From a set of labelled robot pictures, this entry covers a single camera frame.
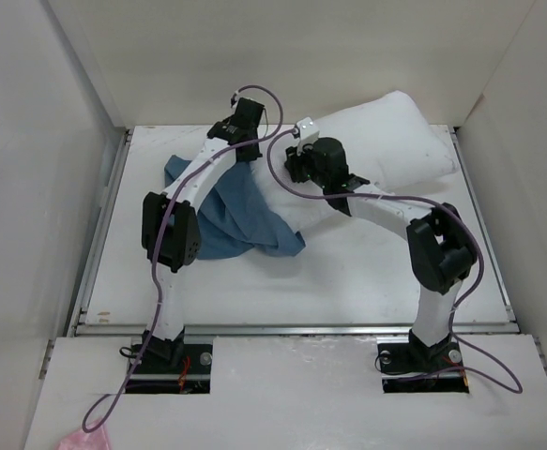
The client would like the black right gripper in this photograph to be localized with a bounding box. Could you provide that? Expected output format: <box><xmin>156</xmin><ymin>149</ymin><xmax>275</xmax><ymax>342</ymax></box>
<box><xmin>284</xmin><ymin>138</ymin><xmax>329</xmax><ymax>189</ymax></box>

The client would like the white pillow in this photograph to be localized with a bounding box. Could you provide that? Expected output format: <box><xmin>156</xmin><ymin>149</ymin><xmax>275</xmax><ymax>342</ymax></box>
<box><xmin>251</xmin><ymin>91</ymin><xmax>459</xmax><ymax>233</ymax></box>

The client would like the blue fabric pillowcase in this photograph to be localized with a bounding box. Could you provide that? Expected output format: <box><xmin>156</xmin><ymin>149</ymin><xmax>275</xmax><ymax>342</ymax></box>
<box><xmin>161</xmin><ymin>154</ymin><xmax>307</xmax><ymax>262</ymax></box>

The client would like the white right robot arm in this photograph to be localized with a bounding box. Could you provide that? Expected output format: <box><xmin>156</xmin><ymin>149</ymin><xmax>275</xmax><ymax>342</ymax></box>
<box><xmin>284</xmin><ymin>138</ymin><xmax>482</xmax><ymax>377</ymax></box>

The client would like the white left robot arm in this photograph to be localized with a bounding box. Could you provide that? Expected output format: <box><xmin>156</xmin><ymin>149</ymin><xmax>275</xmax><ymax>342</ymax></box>
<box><xmin>141</xmin><ymin>97</ymin><xmax>265</xmax><ymax>372</ymax></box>

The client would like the pink plastic bag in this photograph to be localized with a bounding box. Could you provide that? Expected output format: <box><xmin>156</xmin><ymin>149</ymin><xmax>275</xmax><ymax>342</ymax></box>
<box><xmin>55</xmin><ymin>425</ymin><xmax>112</xmax><ymax>450</ymax></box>

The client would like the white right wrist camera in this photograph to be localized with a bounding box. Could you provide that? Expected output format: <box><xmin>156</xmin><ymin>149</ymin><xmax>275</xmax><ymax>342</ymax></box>
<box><xmin>296</xmin><ymin>117</ymin><xmax>319</xmax><ymax>156</ymax></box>

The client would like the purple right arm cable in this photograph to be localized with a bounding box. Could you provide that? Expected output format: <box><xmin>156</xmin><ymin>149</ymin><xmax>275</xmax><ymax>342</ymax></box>
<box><xmin>268</xmin><ymin>128</ymin><xmax>524</xmax><ymax>394</ymax></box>

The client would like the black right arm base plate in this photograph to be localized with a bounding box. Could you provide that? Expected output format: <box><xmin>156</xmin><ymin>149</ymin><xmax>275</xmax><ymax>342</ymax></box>
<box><xmin>374</xmin><ymin>341</ymin><xmax>469</xmax><ymax>394</ymax></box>

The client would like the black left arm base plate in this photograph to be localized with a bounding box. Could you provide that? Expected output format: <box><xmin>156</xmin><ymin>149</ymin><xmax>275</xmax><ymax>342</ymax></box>
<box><xmin>125</xmin><ymin>343</ymin><xmax>213</xmax><ymax>395</ymax></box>

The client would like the aluminium front rail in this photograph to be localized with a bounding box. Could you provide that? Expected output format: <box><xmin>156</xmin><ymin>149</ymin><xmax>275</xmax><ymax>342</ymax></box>
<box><xmin>67</xmin><ymin>322</ymin><xmax>520</xmax><ymax>338</ymax></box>

